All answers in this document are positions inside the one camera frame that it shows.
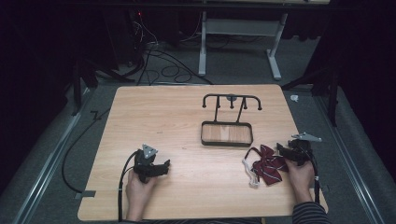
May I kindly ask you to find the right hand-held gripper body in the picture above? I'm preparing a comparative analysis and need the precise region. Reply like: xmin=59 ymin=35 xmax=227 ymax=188
xmin=287 ymin=132 xmax=323 ymax=166

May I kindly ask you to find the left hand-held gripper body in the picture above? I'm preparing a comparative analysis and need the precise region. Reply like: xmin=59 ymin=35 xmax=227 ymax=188
xmin=133 ymin=143 xmax=163 ymax=184

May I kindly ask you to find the dark red striped bow tie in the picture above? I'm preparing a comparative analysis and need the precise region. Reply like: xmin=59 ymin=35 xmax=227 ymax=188
xmin=242 ymin=144 xmax=290 ymax=189

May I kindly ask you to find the person's left hand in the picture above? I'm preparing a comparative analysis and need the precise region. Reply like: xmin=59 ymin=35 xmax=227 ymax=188
xmin=125 ymin=169 xmax=159 ymax=207

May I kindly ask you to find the person's right hand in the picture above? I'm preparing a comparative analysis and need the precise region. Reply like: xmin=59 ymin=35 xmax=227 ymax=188
xmin=284 ymin=158 xmax=316 ymax=203

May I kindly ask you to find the black metal hook rack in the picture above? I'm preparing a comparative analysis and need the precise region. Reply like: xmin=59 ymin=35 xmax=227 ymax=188
xmin=200 ymin=93 xmax=263 ymax=147

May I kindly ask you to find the black metal stand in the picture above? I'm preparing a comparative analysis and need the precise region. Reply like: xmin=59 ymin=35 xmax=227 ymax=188
xmin=71 ymin=58 xmax=135 ymax=117
xmin=280 ymin=66 xmax=341 ymax=128

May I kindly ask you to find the grey tape strip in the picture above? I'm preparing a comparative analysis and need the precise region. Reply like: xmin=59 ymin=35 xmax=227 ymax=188
xmin=74 ymin=189 xmax=97 ymax=201

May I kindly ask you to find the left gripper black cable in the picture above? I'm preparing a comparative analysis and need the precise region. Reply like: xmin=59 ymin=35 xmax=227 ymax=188
xmin=117 ymin=150 xmax=138 ymax=223

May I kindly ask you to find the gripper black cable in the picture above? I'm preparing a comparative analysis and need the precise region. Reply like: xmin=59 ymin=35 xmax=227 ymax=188
xmin=306 ymin=148 xmax=322 ymax=205
xmin=117 ymin=150 xmax=138 ymax=223

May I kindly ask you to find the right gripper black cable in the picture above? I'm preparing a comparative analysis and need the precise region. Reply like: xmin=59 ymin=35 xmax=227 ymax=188
xmin=306 ymin=148 xmax=322 ymax=205

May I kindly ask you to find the black floor cable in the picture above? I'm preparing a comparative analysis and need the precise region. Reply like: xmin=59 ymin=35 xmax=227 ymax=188
xmin=61 ymin=107 xmax=111 ymax=194

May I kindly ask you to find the tangle of black floor cables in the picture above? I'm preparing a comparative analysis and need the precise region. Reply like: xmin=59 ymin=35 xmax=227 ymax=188
xmin=134 ymin=18 xmax=215 ymax=87

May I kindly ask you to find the white metal desk frame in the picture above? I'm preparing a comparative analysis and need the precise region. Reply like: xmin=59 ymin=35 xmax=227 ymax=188
xmin=197 ymin=11 xmax=290 ymax=81

